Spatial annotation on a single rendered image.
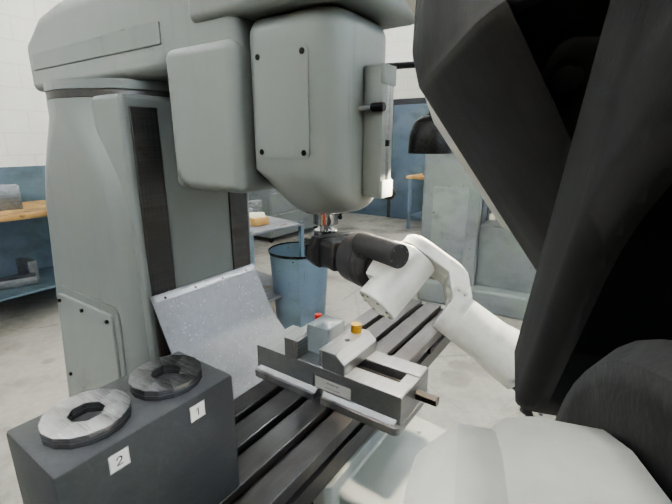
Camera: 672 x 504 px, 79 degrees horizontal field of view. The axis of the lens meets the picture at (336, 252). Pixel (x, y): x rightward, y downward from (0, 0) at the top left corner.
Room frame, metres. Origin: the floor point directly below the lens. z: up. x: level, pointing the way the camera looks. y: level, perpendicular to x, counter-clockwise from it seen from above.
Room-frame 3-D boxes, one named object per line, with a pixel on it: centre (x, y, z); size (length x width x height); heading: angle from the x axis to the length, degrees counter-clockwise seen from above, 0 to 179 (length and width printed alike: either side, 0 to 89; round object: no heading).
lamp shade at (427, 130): (0.70, -0.16, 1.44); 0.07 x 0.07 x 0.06
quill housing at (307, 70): (0.78, 0.02, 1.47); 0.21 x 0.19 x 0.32; 146
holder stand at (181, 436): (0.44, 0.25, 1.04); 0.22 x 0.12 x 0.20; 145
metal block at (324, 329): (0.78, 0.02, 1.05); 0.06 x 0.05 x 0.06; 145
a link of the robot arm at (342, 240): (0.70, -0.03, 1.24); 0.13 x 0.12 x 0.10; 121
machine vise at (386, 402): (0.76, 0.00, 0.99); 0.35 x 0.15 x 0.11; 55
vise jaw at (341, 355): (0.74, -0.03, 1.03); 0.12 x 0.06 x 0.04; 145
